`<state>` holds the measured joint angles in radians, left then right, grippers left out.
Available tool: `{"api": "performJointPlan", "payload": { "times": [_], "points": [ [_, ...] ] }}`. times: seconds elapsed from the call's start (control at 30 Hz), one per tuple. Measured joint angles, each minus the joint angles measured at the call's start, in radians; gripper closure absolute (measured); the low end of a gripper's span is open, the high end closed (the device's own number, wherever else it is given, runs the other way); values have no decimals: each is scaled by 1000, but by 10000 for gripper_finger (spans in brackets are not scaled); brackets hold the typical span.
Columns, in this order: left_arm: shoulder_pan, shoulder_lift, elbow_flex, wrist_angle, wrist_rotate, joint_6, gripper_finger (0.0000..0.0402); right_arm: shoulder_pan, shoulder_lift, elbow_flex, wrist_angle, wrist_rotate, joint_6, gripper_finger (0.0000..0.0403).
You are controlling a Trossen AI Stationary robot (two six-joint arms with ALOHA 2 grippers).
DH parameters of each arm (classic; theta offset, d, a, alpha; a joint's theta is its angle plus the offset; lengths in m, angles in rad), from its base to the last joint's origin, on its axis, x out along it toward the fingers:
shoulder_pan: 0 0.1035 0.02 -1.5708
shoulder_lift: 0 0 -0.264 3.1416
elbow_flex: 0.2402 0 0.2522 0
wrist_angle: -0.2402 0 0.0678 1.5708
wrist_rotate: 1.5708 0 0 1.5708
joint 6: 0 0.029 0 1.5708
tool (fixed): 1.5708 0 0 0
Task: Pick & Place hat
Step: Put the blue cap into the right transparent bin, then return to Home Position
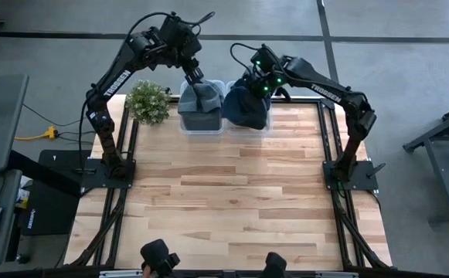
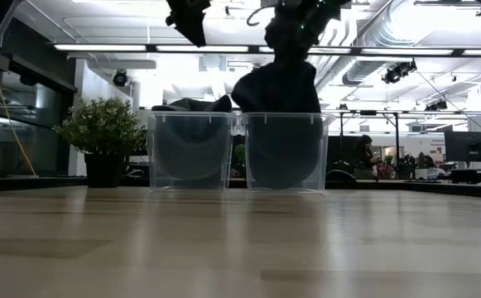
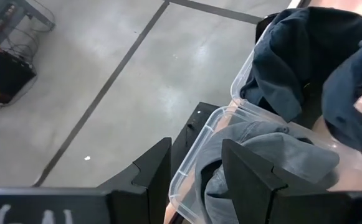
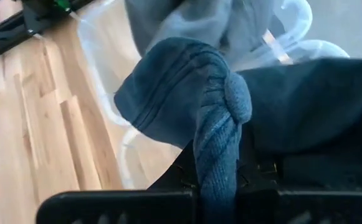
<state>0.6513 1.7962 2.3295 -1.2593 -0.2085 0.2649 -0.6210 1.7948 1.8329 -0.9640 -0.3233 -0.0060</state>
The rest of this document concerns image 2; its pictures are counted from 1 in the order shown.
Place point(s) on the dark display screen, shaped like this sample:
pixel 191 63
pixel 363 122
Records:
pixel 341 149

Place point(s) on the black metal frame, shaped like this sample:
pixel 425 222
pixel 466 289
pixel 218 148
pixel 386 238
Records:
pixel 396 140

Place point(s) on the black plant pot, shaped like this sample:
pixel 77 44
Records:
pixel 103 169

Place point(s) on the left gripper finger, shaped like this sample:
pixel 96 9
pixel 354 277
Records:
pixel 182 22
pixel 198 22

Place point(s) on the small green plant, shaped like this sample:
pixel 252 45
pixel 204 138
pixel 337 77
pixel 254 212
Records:
pixel 239 155

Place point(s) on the green leafy plant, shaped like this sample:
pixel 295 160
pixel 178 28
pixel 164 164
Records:
pixel 99 124

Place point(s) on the linear ceiling light fixture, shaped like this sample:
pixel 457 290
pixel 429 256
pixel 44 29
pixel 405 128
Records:
pixel 99 47

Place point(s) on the dark navy cap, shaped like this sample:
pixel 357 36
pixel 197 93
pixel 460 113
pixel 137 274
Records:
pixel 277 89

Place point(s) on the clear plastic bin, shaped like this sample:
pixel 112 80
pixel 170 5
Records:
pixel 327 174
pixel 157 184

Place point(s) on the person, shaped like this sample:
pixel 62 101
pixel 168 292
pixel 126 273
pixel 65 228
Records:
pixel 430 165
pixel 364 157

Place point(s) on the black chair back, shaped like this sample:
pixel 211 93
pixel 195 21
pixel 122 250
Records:
pixel 339 176

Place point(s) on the black round ceiling fixture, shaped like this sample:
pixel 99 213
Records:
pixel 120 78

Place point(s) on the black computer monitor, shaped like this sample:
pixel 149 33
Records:
pixel 469 147

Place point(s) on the pink object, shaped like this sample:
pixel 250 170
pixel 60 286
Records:
pixel 387 170

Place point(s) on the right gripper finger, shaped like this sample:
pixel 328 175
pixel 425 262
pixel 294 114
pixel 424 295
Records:
pixel 303 54
pixel 283 54

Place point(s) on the blue cap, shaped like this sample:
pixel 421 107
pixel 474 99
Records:
pixel 283 165

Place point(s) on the black ceiling spotlight cluster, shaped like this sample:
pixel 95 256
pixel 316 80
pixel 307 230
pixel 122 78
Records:
pixel 395 73
pixel 436 105

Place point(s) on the black desk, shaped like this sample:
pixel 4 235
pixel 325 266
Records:
pixel 472 176

